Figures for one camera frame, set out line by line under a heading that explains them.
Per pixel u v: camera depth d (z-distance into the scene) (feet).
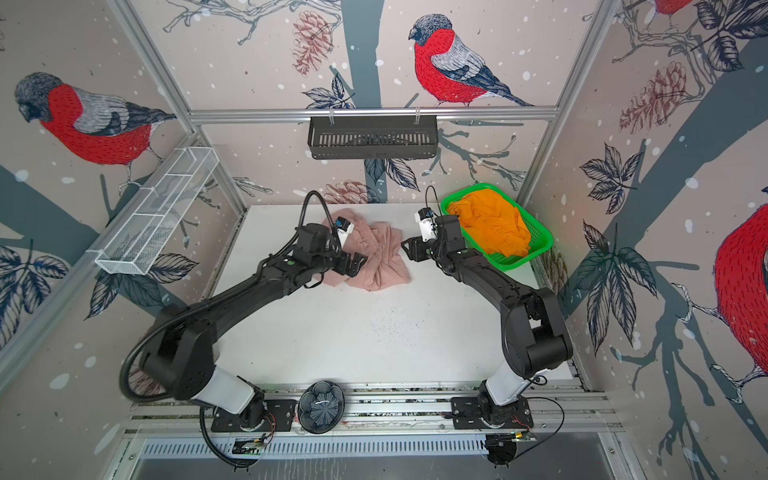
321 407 2.44
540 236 3.38
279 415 2.41
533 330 1.50
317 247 2.26
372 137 3.50
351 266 2.55
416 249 2.61
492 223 3.55
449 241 2.30
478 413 2.39
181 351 1.41
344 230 2.51
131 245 2.32
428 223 2.64
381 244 3.47
